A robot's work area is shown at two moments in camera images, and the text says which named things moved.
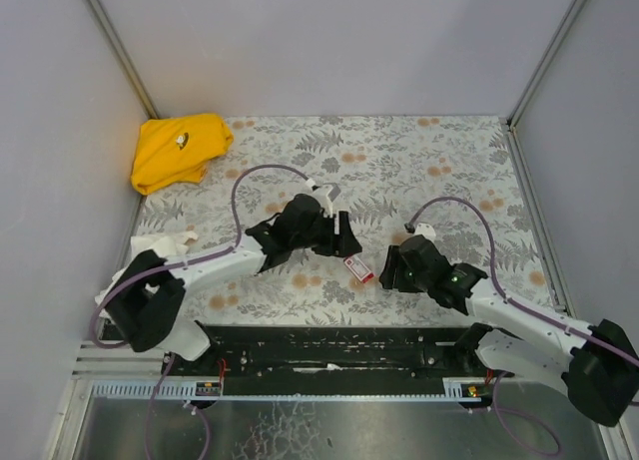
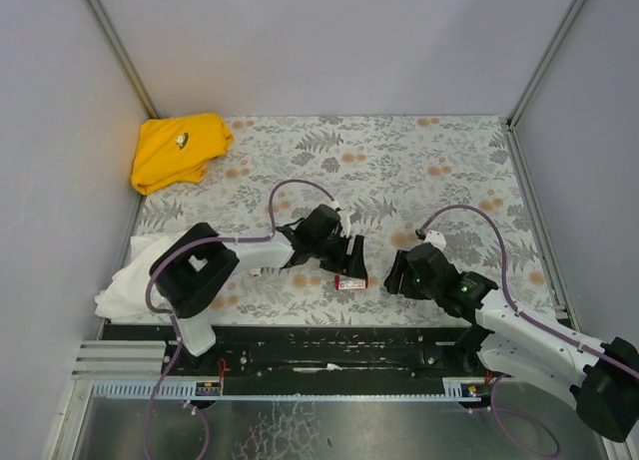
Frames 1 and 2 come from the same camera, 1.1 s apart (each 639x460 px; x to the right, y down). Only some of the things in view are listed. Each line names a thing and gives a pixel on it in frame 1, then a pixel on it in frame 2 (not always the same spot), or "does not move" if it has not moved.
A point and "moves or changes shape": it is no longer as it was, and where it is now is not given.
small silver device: [358, 268] moves or changes shape
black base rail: [323, 352] does not move
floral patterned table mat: [458, 180] does not move
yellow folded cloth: [177, 150] does not move
